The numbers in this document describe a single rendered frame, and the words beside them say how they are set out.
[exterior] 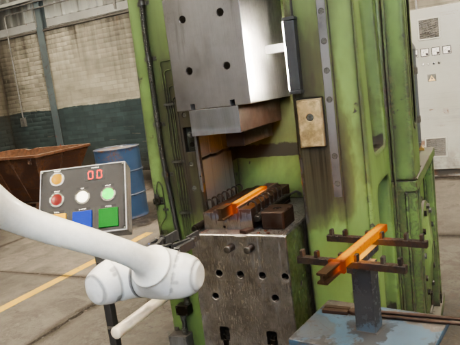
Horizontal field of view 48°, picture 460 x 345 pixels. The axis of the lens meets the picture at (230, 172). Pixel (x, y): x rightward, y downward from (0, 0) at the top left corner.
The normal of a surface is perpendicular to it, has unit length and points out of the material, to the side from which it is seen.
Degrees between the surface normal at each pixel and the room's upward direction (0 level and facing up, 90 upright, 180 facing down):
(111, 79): 90
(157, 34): 90
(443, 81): 90
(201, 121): 90
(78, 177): 60
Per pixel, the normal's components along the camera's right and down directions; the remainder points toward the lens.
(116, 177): -0.07, -0.35
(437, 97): -0.43, 0.20
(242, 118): 0.90, -0.04
